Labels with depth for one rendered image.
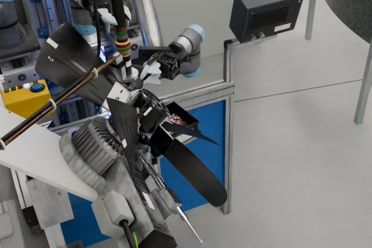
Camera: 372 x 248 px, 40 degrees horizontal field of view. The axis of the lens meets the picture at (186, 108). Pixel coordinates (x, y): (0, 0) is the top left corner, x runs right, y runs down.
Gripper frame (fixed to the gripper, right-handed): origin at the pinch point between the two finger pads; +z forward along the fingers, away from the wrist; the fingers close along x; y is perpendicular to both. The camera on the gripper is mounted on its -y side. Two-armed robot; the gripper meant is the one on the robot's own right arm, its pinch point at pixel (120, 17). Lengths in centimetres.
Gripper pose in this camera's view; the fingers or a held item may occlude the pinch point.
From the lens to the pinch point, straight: 144.9
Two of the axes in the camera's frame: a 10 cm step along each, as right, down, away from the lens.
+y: 0.5, 7.9, 6.2
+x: -8.3, 3.7, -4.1
